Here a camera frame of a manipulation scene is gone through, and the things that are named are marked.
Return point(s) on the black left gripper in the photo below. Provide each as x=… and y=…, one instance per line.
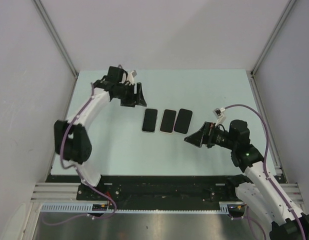
x=135, y=98

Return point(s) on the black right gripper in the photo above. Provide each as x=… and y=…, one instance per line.
x=204, y=136

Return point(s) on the clear magsafe phone case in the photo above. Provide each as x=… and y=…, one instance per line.
x=150, y=120

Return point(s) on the black phone case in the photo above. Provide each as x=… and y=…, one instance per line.
x=183, y=120

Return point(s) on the black smartphone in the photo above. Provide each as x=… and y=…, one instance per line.
x=168, y=120

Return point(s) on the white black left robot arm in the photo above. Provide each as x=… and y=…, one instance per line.
x=71, y=140

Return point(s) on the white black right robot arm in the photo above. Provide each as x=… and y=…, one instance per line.
x=256, y=186

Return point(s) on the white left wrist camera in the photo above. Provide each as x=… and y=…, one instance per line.
x=129, y=77

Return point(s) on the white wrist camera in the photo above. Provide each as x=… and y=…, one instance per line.
x=129, y=77
x=220, y=115

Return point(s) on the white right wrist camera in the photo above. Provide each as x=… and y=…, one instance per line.
x=220, y=115

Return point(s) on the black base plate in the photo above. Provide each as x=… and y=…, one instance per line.
x=157, y=190

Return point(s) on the grey slotted cable duct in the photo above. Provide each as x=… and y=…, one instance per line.
x=100, y=208

